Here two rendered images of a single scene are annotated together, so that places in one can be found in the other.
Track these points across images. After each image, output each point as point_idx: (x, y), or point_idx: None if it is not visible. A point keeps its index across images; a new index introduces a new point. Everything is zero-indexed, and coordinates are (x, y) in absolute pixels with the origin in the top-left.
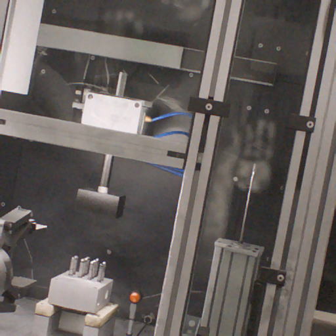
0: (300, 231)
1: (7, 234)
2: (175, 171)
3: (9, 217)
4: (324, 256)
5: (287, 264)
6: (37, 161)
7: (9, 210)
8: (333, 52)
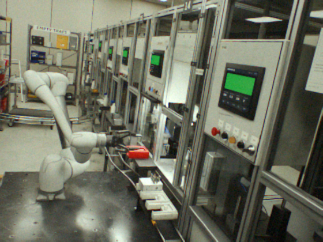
0: (195, 149)
1: (123, 135)
2: None
3: (121, 131)
4: (198, 158)
5: (192, 159)
6: None
7: None
8: (205, 93)
